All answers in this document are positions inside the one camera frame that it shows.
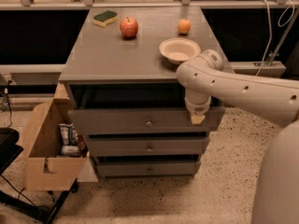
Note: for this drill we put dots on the grey top drawer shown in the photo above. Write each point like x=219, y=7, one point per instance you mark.
x=144, y=120

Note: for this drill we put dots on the grey drawer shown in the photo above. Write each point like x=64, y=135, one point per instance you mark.
x=149, y=169
x=145, y=146
x=144, y=120

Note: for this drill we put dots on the grey bottom drawer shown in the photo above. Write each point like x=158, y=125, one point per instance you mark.
x=149, y=169

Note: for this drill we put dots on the orange fruit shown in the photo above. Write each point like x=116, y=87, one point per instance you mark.
x=184, y=26

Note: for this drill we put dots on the white bowl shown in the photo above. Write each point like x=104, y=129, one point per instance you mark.
x=179, y=50

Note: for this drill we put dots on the red apple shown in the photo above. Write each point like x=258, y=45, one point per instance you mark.
x=129, y=27

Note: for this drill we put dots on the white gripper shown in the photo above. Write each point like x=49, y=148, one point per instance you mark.
x=198, y=108

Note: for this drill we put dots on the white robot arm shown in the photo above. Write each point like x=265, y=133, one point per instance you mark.
x=276, y=198

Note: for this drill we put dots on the grey drawer cabinet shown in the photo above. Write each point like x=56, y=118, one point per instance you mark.
x=128, y=104

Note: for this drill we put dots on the snack packages in box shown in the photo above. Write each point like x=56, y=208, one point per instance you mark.
x=73, y=144

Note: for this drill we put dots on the grey middle drawer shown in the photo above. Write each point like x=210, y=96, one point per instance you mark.
x=145, y=146

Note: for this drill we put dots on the green yellow sponge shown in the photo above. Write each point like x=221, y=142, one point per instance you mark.
x=105, y=18

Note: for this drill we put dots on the cardboard box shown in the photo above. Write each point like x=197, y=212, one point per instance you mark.
x=46, y=168

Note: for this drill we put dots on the metal railing frame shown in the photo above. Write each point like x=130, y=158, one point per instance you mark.
x=50, y=41

